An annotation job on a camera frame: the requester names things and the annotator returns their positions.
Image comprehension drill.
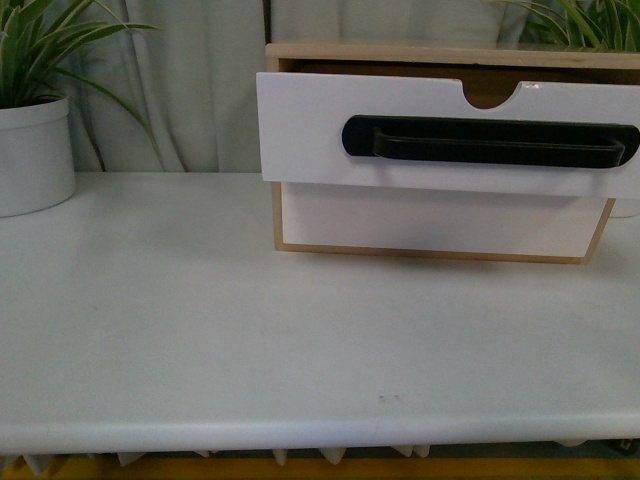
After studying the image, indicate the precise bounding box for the white plant pot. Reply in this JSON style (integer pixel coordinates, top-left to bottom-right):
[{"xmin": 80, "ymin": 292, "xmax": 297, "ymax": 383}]
[
  {"xmin": 610, "ymin": 199, "xmax": 640, "ymax": 218},
  {"xmin": 1, "ymin": 98, "xmax": 76, "ymax": 217}
]

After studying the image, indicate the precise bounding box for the black drawer handle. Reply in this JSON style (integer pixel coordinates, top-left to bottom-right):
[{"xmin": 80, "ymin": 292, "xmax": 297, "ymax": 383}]
[{"xmin": 341, "ymin": 115, "xmax": 639, "ymax": 170}]

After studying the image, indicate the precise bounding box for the green spider plant left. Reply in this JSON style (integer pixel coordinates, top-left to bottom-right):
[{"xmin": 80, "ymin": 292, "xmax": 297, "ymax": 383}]
[{"xmin": 1, "ymin": 0, "xmax": 154, "ymax": 128}]

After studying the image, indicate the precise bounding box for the wooden drawer cabinet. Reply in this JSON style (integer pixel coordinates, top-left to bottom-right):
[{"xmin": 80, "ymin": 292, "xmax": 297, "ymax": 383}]
[{"xmin": 264, "ymin": 42, "xmax": 640, "ymax": 266}]

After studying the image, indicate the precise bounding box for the green spider plant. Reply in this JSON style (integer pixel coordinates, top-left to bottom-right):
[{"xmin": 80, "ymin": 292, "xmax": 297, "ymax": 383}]
[
  {"xmin": 503, "ymin": 0, "xmax": 639, "ymax": 53},
  {"xmin": 1, "ymin": 0, "xmax": 154, "ymax": 128}
]

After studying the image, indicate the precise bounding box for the white drawer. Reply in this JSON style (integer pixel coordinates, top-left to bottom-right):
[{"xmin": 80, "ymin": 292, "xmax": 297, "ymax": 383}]
[
  {"xmin": 256, "ymin": 73, "xmax": 639, "ymax": 199},
  {"xmin": 272, "ymin": 182, "xmax": 614, "ymax": 264}
]

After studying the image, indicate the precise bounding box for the green spider plant right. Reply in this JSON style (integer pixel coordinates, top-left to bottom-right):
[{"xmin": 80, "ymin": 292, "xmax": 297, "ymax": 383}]
[{"xmin": 503, "ymin": 0, "xmax": 639, "ymax": 53}]

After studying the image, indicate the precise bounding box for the white right plant pot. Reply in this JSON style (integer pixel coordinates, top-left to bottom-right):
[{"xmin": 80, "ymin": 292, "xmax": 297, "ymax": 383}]
[{"xmin": 610, "ymin": 199, "xmax": 640, "ymax": 218}]

